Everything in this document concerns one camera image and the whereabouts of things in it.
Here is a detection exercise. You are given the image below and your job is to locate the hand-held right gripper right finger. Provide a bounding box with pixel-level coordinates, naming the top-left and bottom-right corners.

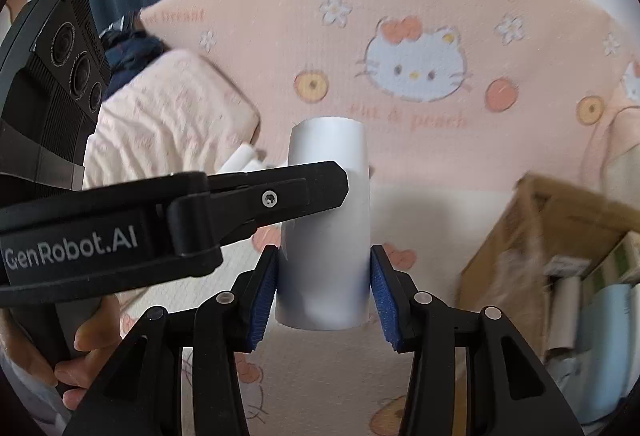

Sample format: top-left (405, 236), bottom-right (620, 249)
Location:
top-left (370, 245), bottom-right (583, 436)

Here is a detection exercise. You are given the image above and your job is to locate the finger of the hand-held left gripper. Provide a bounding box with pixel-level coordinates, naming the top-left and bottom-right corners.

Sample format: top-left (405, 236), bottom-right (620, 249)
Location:
top-left (167, 160), bottom-right (350, 258)

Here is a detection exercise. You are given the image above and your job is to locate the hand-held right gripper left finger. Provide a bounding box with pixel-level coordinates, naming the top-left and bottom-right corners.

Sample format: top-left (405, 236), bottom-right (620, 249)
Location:
top-left (62, 245), bottom-right (279, 436)

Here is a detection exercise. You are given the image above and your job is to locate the pack of white rolls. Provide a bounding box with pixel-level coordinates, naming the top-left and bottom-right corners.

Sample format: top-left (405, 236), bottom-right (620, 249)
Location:
top-left (220, 143), bottom-right (277, 174)

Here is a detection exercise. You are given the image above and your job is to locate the white cylinder roll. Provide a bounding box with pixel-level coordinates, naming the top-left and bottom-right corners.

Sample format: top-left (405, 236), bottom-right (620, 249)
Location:
top-left (274, 116), bottom-right (373, 331)

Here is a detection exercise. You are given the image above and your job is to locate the cardboard box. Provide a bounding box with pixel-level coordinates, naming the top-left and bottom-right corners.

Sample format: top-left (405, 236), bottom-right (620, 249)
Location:
top-left (457, 173), bottom-right (640, 424)

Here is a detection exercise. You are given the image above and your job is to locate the person's left hand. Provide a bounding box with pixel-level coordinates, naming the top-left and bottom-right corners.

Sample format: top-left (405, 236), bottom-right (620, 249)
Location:
top-left (0, 293), bottom-right (123, 409)

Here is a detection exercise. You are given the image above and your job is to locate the pink printed pillow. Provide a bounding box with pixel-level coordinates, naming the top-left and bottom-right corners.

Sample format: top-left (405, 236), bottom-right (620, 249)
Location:
top-left (82, 49), bottom-right (261, 191)

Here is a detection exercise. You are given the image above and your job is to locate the pink printed bed sheet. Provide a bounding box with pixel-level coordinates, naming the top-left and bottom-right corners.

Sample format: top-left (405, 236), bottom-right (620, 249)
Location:
top-left (115, 0), bottom-right (640, 436)

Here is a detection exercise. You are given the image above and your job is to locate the small white roll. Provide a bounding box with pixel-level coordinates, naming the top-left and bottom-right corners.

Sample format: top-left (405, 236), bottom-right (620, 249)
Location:
top-left (544, 276), bottom-right (583, 353)

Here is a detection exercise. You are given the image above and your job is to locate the dark blue clothing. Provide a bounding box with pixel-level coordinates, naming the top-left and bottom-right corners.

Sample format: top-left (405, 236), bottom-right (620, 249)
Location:
top-left (99, 9), bottom-right (164, 93)

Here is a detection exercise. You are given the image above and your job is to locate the light blue roll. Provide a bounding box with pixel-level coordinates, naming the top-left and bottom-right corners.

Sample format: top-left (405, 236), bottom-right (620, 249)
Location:
top-left (575, 283), bottom-right (640, 423)

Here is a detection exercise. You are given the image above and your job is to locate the green white pack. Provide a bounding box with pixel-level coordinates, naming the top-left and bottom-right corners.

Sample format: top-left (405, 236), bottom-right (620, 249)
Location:
top-left (580, 231), bottom-right (640, 298)

